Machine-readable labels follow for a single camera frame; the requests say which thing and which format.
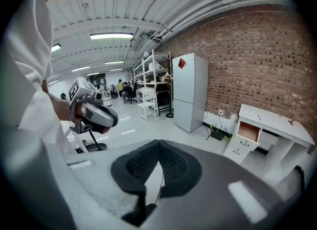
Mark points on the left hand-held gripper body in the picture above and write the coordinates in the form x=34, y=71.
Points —
x=94, y=117

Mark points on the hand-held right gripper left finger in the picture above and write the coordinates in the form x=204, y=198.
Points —
x=123, y=174

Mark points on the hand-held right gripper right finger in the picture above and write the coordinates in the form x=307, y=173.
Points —
x=183, y=174

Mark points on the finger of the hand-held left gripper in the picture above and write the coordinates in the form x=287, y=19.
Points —
x=115, y=121

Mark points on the brown cardboard box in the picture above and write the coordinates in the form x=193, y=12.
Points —
x=247, y=131

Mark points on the dark binder clip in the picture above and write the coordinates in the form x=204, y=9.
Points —
x=291, y=122

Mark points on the person's left forearm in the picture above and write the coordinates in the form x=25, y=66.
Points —
x=60, y=107

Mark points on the black office chair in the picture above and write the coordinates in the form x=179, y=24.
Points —
x=134, y=93

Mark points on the white desk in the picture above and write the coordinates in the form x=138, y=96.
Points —
x=270, y=122

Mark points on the white cart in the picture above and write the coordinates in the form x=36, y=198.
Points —
x=107, y=99

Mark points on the white step chair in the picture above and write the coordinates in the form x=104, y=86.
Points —
x=148, y=105

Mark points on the black router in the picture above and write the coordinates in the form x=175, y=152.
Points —
x=218, y=135

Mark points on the white shelving unit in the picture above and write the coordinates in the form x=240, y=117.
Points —
x=154, y=80

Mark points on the black coat rack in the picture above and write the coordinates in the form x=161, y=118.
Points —
x=170, y=88

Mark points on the wooden clothes hanger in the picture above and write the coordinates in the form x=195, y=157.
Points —
x=166, y=75

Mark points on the white refrigerator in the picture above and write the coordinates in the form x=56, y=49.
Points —
x=188, y=88

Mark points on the ceiling air vent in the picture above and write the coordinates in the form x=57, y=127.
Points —
x=138, y=44

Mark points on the ceiling strip lights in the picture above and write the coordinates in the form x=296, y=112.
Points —
x=111, y=36

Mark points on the person's white shirt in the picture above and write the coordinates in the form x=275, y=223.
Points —
x=29, y=51

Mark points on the white ceiling pipe bundle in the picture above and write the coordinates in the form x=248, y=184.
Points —
x=198, y=16

